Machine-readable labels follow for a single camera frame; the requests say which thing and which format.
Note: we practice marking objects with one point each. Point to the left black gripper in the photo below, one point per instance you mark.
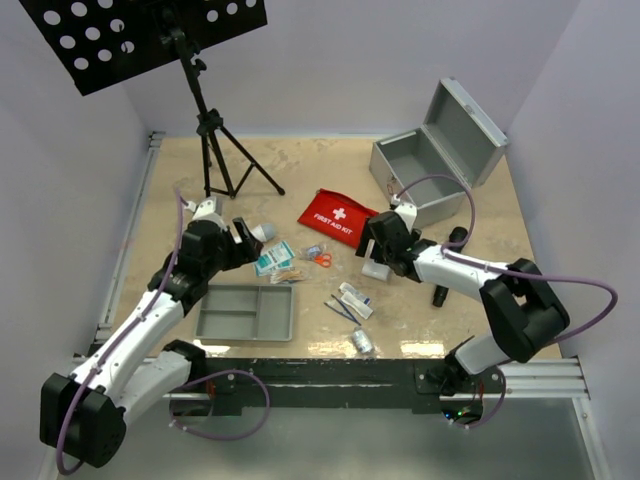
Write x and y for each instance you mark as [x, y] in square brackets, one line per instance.
[243, 252]

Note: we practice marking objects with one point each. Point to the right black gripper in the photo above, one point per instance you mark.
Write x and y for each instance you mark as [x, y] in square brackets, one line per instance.
[362, 249]

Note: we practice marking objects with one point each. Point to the white gauze pad packet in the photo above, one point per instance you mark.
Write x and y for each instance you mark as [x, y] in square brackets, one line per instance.
[374, 270]

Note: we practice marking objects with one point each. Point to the red first aid pouch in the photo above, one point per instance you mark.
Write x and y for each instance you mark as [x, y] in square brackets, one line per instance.
[337, 216]

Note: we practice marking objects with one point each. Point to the orange handled scissors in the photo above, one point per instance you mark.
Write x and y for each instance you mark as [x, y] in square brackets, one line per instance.
[324, 259]

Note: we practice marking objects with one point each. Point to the teal gauze dressing packet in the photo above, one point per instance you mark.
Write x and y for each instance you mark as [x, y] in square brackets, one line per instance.
[276, 254]

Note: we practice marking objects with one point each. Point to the cotton swabs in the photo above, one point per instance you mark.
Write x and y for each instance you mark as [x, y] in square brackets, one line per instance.
[290, 276]

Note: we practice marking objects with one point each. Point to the grey compartment tray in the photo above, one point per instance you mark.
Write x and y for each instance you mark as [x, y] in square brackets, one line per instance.
[246, 312]

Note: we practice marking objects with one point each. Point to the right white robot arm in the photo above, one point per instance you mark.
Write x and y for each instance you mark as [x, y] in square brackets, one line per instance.
[523, 312]

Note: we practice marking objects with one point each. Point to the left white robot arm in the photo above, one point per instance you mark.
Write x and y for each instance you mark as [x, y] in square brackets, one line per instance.
[86, 413]

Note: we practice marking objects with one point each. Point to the white wipe sachet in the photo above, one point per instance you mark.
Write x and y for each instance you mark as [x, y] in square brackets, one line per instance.
[362, 309]

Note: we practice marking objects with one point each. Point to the blue plastic tweezers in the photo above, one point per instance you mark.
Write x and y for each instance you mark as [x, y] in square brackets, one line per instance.
[339, 307]

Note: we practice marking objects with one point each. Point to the grey metal case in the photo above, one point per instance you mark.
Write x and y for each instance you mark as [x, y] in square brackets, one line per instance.
[458, 142]

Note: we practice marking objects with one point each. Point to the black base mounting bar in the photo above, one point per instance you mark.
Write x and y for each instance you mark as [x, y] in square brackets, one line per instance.
[415, 384]

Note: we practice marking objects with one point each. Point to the black perforated music stand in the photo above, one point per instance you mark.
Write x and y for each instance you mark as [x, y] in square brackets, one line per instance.
[104, 43]

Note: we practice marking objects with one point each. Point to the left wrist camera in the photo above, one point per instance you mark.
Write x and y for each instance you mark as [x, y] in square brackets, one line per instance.
[210, 209]

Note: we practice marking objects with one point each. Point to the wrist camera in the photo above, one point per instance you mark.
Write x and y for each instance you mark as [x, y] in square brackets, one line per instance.
[405, 209]
[210, 209]

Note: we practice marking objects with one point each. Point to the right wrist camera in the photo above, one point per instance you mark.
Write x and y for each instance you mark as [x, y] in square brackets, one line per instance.
[405, 209]

